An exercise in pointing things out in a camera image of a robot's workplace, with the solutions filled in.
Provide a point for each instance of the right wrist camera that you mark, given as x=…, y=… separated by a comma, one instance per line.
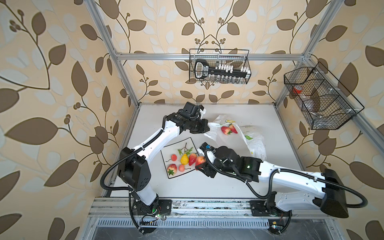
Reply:
x=206, y=147

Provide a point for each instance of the red capped bottle in basket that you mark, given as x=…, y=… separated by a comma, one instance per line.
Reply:
x=297, y=90

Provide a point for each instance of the white plastic bag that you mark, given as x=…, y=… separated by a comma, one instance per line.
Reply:
x=249, y=140

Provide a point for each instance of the red fake pear with stem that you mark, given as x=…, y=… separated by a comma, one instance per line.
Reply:
x=200, y=160

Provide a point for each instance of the small red fake cherry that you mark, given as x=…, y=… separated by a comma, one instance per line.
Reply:
x=173, y=158

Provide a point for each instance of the yellow fake lemon with leaves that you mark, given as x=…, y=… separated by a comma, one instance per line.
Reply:
x=185, y=152

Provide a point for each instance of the black wire basket back wall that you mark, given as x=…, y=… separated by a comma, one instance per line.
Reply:
x=235, y=57

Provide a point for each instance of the black wire basket wall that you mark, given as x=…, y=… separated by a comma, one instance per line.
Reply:
x=326, y=102
x=235, y=57

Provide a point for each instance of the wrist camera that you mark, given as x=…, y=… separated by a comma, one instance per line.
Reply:
x=206, y=147
x=202, y=111

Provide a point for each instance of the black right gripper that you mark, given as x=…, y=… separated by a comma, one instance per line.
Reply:
x=208, y=169

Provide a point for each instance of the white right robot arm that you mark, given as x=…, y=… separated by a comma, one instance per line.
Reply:
x=324, y=191

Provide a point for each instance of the white tray black rim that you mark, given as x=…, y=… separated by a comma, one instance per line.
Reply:
x=168, y=150

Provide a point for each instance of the black wire basket right wall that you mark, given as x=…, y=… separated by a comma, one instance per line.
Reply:
x=326, y=102

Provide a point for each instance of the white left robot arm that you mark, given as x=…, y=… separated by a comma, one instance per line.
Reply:
x=133, y=166

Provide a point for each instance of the black handled tool in basket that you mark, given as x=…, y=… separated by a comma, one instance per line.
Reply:
x=202, y=69

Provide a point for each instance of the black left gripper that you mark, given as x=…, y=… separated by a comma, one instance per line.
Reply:
x=203, y=128

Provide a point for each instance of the small peach fake cherry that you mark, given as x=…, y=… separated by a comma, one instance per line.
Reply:
x=183, y=168

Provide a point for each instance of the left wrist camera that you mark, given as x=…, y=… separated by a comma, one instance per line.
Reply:
x=202, y=111

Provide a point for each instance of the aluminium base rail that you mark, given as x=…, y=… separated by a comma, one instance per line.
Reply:
x=194, y=214

